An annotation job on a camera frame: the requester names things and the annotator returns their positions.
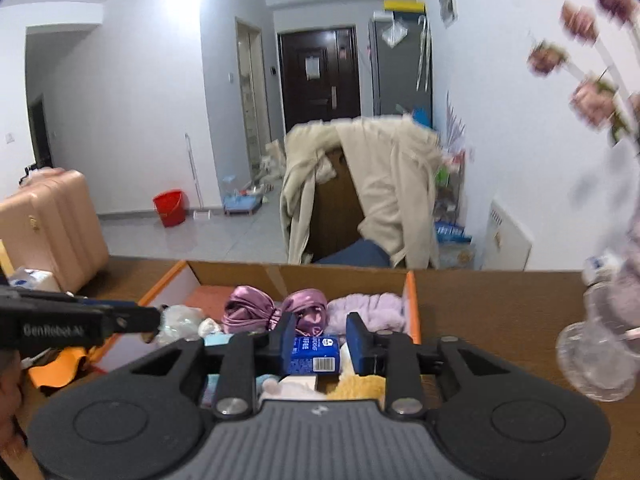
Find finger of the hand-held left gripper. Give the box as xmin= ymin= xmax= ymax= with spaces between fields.
xmin=97 ymin=304 xmax=162 ymax=345
xmin=65 ymin=296 xmax=142 ymax=310

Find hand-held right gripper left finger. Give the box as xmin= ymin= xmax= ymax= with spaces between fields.
xmin=129 ymin=311 xmax=299 ymax=420

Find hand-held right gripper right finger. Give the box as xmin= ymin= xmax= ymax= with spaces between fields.
xmin=346 ymin=311 xmax=511 ymax=421

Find blue tissue packet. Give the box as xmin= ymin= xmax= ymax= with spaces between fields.
xmin=280 ymin=332 xmax=344 ymax=377

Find lavender fluffy headband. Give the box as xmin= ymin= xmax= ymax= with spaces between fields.
xmin=325 ymin=294 xmax=407 ymax=336

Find iridescent plastic bag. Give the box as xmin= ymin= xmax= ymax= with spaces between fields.
xmin=157 ymin=304 xmax=206 ymax=346

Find purple satin scrunchie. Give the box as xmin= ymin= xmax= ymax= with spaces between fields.
xmin=221 ymin=285 xmax=329 ymax=339

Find red cardboard box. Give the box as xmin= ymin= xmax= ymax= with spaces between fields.
xmin=27 ymin=259 xmax=420 ymax=402

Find person's left hand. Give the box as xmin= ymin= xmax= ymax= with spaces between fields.
xmin=0 ymin=352 xmax=27 ymax=412

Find orange band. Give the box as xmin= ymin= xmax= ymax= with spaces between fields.
xmin=27 ymin=347 xmax=91 ymax=394

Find clear bag blue white pack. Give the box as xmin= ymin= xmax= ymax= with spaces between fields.
xmin=7 ymin=267 xmax=61 ymax=294

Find blue denim cloth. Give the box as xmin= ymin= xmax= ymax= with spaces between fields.
xmin=315 ymin=239 xmax=391 ymax=267

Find pink suitcase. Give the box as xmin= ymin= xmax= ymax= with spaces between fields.
xmin=0 ymin=169 xmax=110 ymax=294

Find red bucket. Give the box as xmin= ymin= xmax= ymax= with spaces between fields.
xmin=152 ymin=190 xmax=189 ymax=228

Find brown chair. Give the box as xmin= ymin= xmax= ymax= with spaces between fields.
xmin=305 ymin=152 xmax=366 ymax=264

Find blue pet bowl stand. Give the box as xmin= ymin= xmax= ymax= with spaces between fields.
xmin=223 ymin=192 xmax=264 ymax=217

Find white mop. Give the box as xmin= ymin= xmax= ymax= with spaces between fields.
xmin=184 ymin=132 xmax=214 ymax=221

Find beige jacket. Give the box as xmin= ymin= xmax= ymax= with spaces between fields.
xmin=279 ymin=117 xmax=444 ymax=269

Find storage rack with bottles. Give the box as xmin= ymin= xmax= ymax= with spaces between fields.
xmin=432 ymin=155 xmax=474 ymax=269

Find white dog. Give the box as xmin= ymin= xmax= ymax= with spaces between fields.
xmin=257 ymin=140 xmax=289 ymax=184

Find white board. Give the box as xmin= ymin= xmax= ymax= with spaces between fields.
xmin=481 ymin=199 xmax=534 ymax=271

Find light wooden side door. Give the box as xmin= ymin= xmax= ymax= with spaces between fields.
xmin=235 ymin=17 xmax=271 ymax=196

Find clear plastic container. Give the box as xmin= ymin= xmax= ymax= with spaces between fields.
xmin=556 ymin=280 xmax=640 ymax=402

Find dark brown entrance door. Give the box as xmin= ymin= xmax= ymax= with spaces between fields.
xmin=277 ymin=25 xmax=362 ymax=134

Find grey fridge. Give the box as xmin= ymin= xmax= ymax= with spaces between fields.
xmin=369 ymin=10 xmax=434 ymax=117

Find pink textured vase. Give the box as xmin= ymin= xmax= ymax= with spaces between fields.
xmin=585 ymin=150 xmax=640 ymax=331

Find clear umbrella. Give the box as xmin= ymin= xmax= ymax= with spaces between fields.
xmin=416 ymin=15 xmax=432 ymax=92

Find clear plastic bag on fridge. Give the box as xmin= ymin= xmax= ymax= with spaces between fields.
xmin=382 ymin=17 xmax=409 ymax=49

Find dried pink roses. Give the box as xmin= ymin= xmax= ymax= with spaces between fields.
xmin=527 ymin=0 xmax=640 ymax=149

